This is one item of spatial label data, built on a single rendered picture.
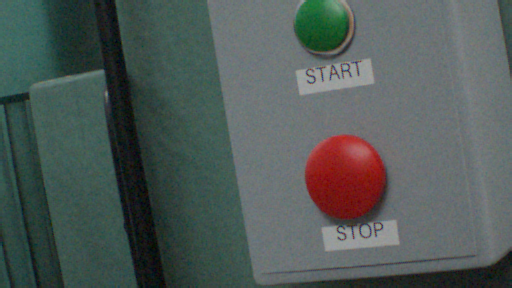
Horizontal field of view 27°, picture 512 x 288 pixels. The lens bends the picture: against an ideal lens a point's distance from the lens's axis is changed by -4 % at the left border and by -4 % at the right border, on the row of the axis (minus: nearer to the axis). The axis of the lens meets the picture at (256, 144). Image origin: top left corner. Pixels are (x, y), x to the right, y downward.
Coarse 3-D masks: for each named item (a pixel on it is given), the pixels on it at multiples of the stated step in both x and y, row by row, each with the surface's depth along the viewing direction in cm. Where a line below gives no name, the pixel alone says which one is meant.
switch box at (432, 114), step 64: (256, 0) 40; (384, 0) 38; (448, 0) 37; (256, 64) 40; (320, 64) 39; (384, 64) 38; (448, 64) 37; (256, 128) 41; (320, 128) 39; (384, 128) 38; (448, 128) 37; (256, 192) 41; (384, 192) 39; (448, 192) 37; (256, 256) 42; (320, 256) 40; (384, 256) 39; (448, 256) 38
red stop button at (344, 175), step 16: (320, 144) 39; (336, 144) 38; (352, 144) 38; (368, 144) 38; (320, 160) 39; (336, 160) 38; (352, 160) 38; (368, 160) 38; (320, 176) 39; (336, 176) 38; (352, 176) 38; (368, 176) 38; (384, 176) 38; (320, 192) 39; (336, 192) 38; (352, 192) 38; (368, 192) 38; (320, 208) 39; (336, 208) 38; (352, 208) 38; (368, 208) 38
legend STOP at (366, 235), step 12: (324, 228) 40; (336, 228) 40; (348, 228) 39; (360, 228) 39; (372, 228) 39; (384, 228) 39; (396, 228) 38; (324, 240) 40; (336, 240) 40; (348, 240) 39; (360, 240) 39; (372, 240) 39; (384, 240) 39; (396, 240) 39
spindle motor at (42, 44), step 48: (0, 0) 61; (48, 0) 62; (0, 48) 61; (48, 48) 62; (96, 48) 65; (0, 96) 61; (0, 144) 62; (0, 192) 62; (0, 240) 61; (48, 240) 62
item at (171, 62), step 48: (144, 0) 50; (192, 0) 49; (144, 48) 50; (192, 48) 49; (144, 96) 51; (192, 96) 49; (144, 144) 51; (192, 144) 50; (192, 192) 50; (192, 240) 50; (240, 240) 49
